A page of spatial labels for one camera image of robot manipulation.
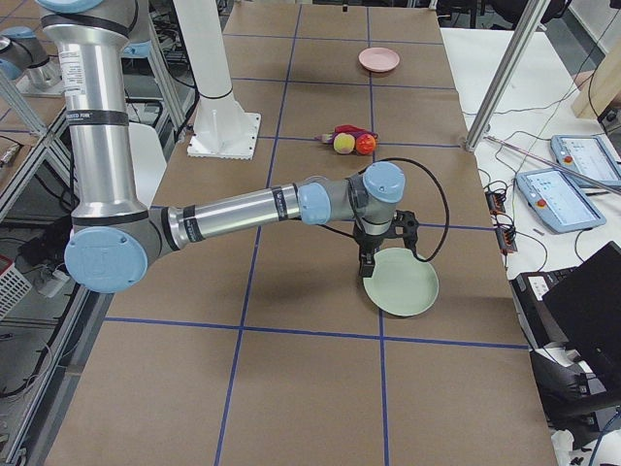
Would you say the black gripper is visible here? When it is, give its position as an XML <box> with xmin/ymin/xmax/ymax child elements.
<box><xmin>353</xmin><ymin>210</ymin><xmax>418</xmax><ymax>278</ymax></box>

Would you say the yellow pink peach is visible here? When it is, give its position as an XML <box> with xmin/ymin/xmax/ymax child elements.
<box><xmin>332</xmin><ymin>133</ymin><xmax>356</xmax><ymax>154</ymax></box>

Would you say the purple eggplant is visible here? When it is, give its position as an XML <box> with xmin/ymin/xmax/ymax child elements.
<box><xmin>314</xmin><ymin>128</ymin><xmax>379</xmax><ymax>144</ymax></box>

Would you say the red chili pepper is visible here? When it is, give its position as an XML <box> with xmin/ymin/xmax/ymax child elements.
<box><xmin>334</xmin><ymin>124</ymin><xmax>362</xmax><ymax>135</ymax></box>

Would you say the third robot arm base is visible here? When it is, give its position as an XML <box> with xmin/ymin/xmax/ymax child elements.
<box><xmin>1</xmin><ymin>26</ymin><xmax>63</xmax><ymax>97</ymax></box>

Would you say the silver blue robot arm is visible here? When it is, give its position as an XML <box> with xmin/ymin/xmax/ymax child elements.
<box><xmin>41</xmin><ymin>1</ymin><xmax>418</xmax><ymax>293</ymax></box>

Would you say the green plate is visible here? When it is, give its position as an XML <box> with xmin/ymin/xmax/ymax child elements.
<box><xmin>363</xmin><ymin>248</ymin><xmax>440</xmax><ymax>317</ymax></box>

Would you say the red yellow pomegranate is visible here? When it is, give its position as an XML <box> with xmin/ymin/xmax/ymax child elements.
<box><xmin>355</xmin><ymin>133</ymin><xmax>376</xmax><ymax>155</ymax></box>

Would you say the near teach pendant tablet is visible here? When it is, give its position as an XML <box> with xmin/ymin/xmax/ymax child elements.
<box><xmin>516</xmin><ymin>169</ymin><xmax>606</xmax><ymax>234</ymax></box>

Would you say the teach pendant tablet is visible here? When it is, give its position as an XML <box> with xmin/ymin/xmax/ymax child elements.
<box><xmin>516</xmin><ymin>169</ymin><xmax>606</xmax><ymax>234</ymax></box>
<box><xmin>550</xmin><ymin>135</ymin><xmax>620</xmax><ymax>187</ymax></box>

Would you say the pink plate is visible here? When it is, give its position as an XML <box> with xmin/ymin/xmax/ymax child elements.
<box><xmin>358</xmin><ymin>47</ymin><xmax>401</xmax><ymax>73</ymax></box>

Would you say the long metal rod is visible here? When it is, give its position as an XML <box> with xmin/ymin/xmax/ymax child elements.
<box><xmin>483</xmin><ymin>136</ymin><xmax>620</xmax><ymax>195</ymax></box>

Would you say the black laptop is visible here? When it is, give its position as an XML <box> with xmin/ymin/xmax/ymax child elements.
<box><xmin>510</xmin><ymin>241</ymin><xmax>620</xmax><ymax>389</ymax></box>

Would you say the white chair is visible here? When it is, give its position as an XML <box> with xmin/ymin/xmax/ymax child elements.
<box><xmin>129</xmin><ymin>122</ymin><xmax>167</xmax><ymax>207</ymax></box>

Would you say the far teach pendant tablet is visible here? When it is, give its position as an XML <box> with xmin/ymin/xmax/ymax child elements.
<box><xmin>550</xmin><ymin>135</ymin><xmax>620</xmax><ymax>187</ymax></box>

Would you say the white plastic basket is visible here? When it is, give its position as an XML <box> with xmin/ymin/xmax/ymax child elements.
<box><xmin>0</xmin><ymin>255</ymin><xmax>32</xmax><ymax>319</ymax></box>

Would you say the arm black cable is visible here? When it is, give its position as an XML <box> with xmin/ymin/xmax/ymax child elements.
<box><xmin>319</xmin><ymin>155</ymin><xmax>450</xmax><ymax>263</ymax></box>

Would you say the white camera mast column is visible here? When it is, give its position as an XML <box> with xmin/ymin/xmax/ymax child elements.
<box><xmin>174</xmin><ymin>0</ymin><xmax>261</xmax><ymax>160</ymax></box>

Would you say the aluminium frame post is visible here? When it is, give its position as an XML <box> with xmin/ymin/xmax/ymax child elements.
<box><xmin>464</xmin><ymin>0</ymin><xmax>550</xmax><ymax>152</ymax></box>

